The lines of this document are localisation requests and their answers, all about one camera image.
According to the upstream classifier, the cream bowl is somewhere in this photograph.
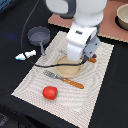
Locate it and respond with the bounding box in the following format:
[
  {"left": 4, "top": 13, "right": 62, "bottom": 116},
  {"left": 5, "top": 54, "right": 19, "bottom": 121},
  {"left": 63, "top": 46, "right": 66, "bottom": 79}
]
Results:
[{"left": 117, "top": 4, "right": 128, "bottom": 30}]

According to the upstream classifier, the round wooden plate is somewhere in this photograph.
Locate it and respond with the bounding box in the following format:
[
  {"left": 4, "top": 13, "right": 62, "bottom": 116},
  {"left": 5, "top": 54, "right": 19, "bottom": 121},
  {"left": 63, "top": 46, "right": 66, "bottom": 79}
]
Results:
[{"left": 56, "top": 55, "right": 81, "bottom": 78}]

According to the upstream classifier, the beige woven placemat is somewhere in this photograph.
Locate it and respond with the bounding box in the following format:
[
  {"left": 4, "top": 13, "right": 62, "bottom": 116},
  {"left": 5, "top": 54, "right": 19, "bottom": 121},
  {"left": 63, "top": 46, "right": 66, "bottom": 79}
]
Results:
[{"left": 11, "top": 30, "right": 115, "bottom": 128}]

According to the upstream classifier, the wooden handled fork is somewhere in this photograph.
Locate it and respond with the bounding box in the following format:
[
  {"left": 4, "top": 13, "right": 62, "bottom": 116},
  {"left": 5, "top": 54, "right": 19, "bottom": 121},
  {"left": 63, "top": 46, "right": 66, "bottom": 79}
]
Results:
[{"left": 43, "top": 70, "right": 84, "bottom": 89}]

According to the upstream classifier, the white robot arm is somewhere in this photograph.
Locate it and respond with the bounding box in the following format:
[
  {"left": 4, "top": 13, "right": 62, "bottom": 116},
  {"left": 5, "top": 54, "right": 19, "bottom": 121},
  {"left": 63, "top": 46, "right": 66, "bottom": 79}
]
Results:
[{"left": 45, "top": 0, "right": 107, "bottom": 62}]

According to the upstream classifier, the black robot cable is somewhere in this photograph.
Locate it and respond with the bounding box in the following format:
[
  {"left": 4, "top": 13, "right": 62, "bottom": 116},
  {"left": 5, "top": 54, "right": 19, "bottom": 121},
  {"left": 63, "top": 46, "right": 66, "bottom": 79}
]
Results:
[{"left": 20, "top": 0, "right": 90, "bottom": 70}]

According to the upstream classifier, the small grey saucepan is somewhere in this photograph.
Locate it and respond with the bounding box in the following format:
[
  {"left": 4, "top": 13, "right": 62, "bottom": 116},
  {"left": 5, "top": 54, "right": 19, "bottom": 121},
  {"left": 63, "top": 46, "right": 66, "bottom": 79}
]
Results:
[{"left": 28, "top": 26, "right": 50, "bottom": 56}]

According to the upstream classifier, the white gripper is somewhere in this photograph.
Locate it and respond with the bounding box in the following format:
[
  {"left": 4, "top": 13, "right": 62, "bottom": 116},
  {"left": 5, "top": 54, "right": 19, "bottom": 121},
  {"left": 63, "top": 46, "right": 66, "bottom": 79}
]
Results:
[{"left": 66, "top": 22, "right": 100, "bottom": 62}]

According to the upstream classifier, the wooden handled knife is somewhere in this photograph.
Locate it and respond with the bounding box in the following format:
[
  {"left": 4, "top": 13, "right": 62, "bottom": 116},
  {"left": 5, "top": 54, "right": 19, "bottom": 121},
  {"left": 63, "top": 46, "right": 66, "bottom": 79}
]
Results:
[{"left": 58, "top": 48, "right": 98, "bottom": 64}]

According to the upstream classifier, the red toy tomato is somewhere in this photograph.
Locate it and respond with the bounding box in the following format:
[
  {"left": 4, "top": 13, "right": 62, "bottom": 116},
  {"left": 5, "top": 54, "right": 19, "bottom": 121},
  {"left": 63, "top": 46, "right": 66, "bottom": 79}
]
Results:
[{"left": 42, "top": 86, "right": 58, "bottom": 100}]

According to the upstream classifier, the white toy fish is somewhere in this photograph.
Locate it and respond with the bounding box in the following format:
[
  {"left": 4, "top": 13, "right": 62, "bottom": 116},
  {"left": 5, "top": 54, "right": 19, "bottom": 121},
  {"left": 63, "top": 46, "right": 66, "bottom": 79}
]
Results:
[{"left": 15, "top": 50, "right": 36, "bottom": 60}]

